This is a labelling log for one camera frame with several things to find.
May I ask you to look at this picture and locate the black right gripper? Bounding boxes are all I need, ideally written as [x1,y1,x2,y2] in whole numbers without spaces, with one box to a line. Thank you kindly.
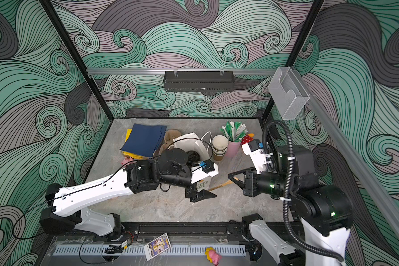
[232,163,303,198]

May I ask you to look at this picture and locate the wooden stir stick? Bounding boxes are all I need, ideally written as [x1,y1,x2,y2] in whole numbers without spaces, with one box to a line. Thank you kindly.
[208,180,234,191]

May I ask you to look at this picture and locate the white paper takeout bag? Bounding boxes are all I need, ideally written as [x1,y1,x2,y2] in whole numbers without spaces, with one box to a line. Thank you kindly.
[168,132,212,191]

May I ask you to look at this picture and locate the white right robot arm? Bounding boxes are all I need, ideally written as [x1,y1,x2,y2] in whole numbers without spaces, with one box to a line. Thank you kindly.
[228,140,352,266]

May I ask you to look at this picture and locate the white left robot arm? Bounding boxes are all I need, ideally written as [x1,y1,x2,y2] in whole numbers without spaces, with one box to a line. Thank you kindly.
[39,148,218,239]

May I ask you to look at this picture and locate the pink straw holder cup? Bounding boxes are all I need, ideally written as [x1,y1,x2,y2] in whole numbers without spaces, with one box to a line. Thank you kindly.
[225,141,241,158]

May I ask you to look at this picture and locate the stack of green paper cups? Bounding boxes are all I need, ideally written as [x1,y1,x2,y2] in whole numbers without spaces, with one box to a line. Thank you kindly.
[211,135,229,161]

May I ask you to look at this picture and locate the red yellow plush toy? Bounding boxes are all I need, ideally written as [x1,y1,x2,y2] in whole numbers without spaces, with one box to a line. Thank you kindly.
[241,133,254,146]

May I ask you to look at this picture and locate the wrapped straws bundle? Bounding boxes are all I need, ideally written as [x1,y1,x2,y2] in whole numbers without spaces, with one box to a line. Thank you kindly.
[221,121,248,143]

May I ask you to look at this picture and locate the pink yellow toy figure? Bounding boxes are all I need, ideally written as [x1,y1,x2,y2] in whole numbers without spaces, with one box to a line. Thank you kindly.
[205,247,222,266]

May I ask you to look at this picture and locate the colourful picture card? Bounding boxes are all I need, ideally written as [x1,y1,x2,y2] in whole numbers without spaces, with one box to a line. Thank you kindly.
[144,233,171,261]

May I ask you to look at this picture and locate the brown cup sleeve pile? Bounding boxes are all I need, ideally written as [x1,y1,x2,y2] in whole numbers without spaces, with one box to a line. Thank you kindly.
[158,129,182,155]

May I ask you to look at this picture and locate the navy blue napkin stack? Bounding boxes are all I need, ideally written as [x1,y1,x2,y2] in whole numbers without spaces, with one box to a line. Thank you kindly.
[121,124,167,157]

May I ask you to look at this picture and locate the pink squishy toy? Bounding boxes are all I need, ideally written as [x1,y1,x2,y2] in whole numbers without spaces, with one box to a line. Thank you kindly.
[121,157,134,166]

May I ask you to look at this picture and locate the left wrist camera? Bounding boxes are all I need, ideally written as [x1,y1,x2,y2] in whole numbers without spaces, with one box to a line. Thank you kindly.
[191,159,218,184]

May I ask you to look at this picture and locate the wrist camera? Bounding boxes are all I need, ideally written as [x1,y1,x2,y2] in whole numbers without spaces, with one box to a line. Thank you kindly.
[241,139,276,174]
[191,159,218,184]

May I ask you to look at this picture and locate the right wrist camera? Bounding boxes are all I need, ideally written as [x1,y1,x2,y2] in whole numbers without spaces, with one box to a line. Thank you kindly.
[241,139,276,174]

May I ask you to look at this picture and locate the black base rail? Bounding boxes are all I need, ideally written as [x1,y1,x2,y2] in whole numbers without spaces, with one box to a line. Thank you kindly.
[55,220,304,242]

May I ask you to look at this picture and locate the clear acrylic wall holder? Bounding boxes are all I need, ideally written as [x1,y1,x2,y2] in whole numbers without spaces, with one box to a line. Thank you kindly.
[268,66,310,120]

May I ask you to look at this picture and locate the black wall shelf tray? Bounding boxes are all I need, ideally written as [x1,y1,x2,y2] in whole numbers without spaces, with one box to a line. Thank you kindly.
[163,72,235,92]

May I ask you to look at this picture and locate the black corner frame post right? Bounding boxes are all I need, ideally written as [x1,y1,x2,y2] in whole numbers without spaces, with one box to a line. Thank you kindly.
[262,1,324,122]

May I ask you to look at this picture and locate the black corner frame post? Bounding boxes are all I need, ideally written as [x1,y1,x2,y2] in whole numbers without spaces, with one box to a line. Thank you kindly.
[262,1,324,122]
[39,0,114,123]

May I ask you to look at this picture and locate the white slotted cable duct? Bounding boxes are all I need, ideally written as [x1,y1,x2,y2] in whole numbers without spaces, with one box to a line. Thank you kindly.
[53,244,247,257]

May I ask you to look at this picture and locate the aluminium wall rail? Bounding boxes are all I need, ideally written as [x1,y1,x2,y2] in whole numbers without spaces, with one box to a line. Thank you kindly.
[86,68,276,76]

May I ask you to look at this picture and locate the black corner frame post left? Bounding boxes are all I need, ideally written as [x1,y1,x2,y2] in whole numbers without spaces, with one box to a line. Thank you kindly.
[39,0,114,123]

